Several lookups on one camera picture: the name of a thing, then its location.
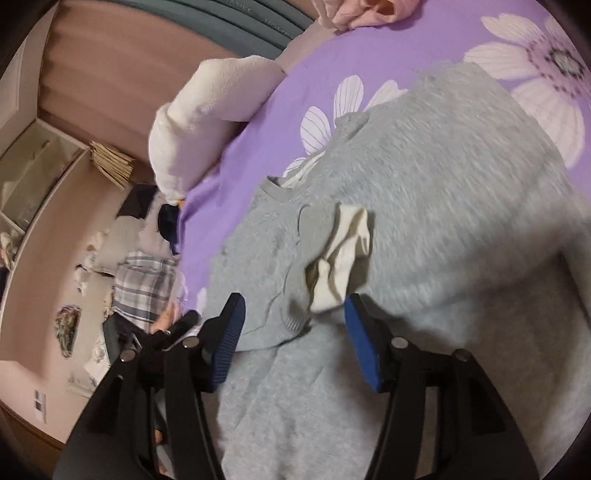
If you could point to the purple floral bed sheet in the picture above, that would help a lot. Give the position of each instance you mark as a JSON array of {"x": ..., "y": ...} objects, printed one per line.
[{"x": 536, "y": 50}]

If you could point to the person's left hand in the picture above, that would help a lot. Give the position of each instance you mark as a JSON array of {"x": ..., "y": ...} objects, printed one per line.
[{"x": 166, "y": 319}]

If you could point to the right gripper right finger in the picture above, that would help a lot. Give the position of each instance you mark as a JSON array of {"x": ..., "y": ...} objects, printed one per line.
[{"x": 476, "y": 435}]

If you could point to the white shelf unit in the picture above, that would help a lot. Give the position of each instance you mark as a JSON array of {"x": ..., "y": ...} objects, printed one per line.
[{"x": 30, "y": 169}]

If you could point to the pink folded garment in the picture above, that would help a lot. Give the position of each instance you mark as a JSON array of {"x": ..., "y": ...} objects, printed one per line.
[{"x": 345, "y": 15}]

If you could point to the colourful patterned item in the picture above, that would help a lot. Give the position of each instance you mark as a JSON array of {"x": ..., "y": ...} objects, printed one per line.
[{"x": 65, "y": 326}]

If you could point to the stack of books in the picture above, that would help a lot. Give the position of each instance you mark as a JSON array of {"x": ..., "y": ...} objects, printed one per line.
[{"x": 116, "y": 166}]

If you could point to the wall socket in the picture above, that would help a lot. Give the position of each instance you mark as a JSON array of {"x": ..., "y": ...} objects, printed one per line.
[{"x": 40, "y": 406}]

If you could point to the teal striped headboard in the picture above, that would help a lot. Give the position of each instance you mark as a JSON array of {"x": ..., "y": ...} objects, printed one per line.
[{"x": 244, "y": 27}]

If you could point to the white plush pillow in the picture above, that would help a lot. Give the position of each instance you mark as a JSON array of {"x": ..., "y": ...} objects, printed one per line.
[{"x": 189, "y": 133}]

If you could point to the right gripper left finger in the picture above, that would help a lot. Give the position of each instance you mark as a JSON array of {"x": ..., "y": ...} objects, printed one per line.
[{"x": 113, "y": 437}]

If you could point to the grey sweatshirt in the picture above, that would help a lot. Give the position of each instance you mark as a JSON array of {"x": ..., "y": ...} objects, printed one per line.
[{"x": 478, "y": 240}]

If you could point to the dark clothing pile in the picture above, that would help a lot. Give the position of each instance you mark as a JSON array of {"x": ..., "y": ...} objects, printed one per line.
[{"x": 155, "y": 219}]

